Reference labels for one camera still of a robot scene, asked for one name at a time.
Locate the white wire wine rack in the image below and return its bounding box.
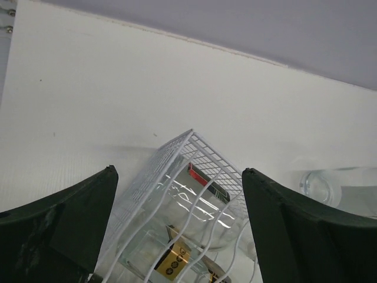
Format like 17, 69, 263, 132
95, 130, 258, 282

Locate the square clear bottle black cap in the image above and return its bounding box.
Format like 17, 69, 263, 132
118, 227, 199, 282

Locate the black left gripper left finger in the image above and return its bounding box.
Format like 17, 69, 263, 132
1, 165, 118, 282

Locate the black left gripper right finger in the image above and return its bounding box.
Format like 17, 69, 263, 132
242, 168, 376, 282

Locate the small clear bottle silver cap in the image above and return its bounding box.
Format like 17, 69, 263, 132
143, 155, 245, 251

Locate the round clear bottle silver cap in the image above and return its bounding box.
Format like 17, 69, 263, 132
299, 167, 376, 219

